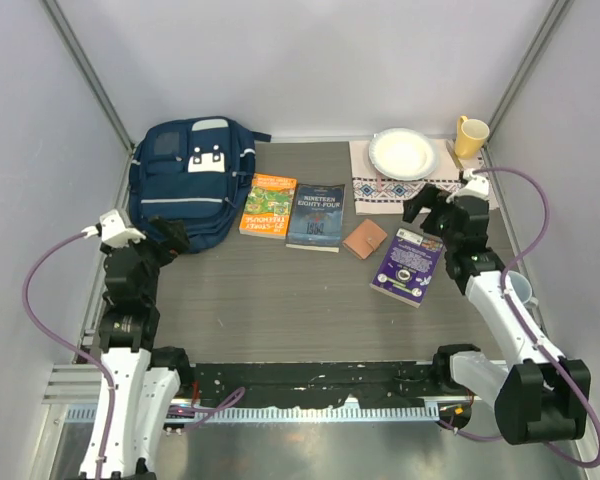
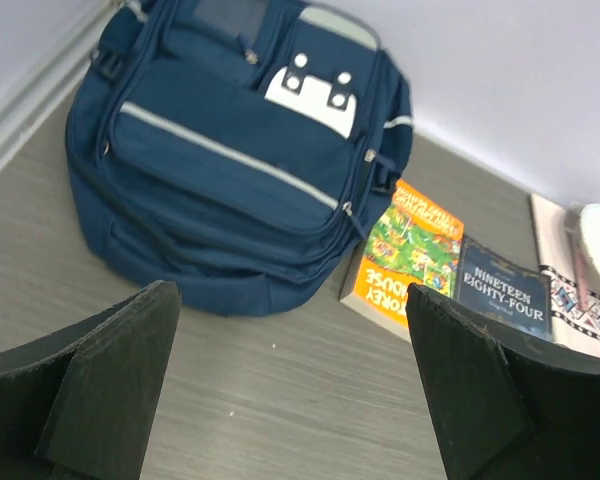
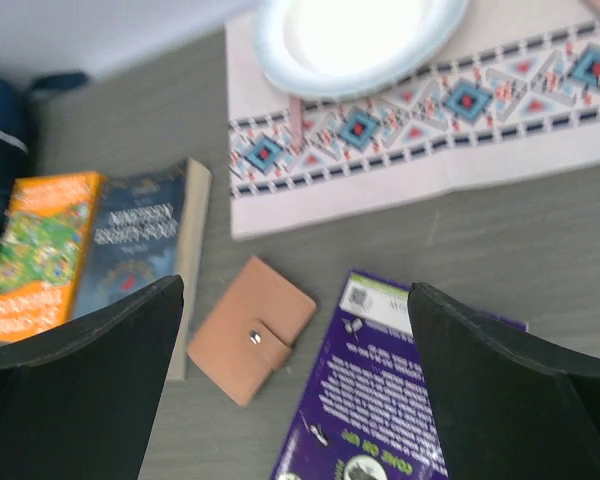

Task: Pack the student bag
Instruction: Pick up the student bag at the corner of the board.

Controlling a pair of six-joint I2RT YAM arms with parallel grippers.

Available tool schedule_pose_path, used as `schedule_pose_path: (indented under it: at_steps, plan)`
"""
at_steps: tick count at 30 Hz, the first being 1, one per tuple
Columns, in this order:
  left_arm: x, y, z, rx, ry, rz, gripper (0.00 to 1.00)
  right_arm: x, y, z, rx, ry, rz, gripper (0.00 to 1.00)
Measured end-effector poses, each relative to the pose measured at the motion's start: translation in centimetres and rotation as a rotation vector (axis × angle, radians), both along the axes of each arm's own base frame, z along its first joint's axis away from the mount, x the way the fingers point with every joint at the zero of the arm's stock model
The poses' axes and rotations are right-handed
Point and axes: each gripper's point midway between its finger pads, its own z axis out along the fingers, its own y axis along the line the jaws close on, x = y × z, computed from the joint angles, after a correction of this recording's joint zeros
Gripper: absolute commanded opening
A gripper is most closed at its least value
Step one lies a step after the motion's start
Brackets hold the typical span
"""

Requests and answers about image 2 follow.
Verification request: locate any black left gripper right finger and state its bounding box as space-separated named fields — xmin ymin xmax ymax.
xmin=406 ymin=284 xmax=600 ymax=479

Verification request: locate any navy blue student backpack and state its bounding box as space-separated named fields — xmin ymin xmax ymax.
xmin=65 ymin=1 xmax=413 ymax=317

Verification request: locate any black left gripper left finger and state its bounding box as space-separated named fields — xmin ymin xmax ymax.
xmin=0 ymin=281 xmax=182 ymax=479

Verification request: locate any patterned white placemat cloth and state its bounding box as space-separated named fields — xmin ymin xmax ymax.
xmin=529 ymin=193 xmax=600 ymax=358

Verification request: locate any dark blue Nineteen Eighty-Four book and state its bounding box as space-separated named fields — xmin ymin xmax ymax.
xmin=454 ymin=235 xmax=553 ymax=341

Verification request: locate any pink handled fork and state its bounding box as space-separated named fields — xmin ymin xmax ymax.
xmin=564 ymin=203 xmax=589 ymax=311

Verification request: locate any orange treehouse storey book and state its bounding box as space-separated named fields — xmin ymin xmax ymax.
xmin=340 ymin=180 xmax=464 ymax=341

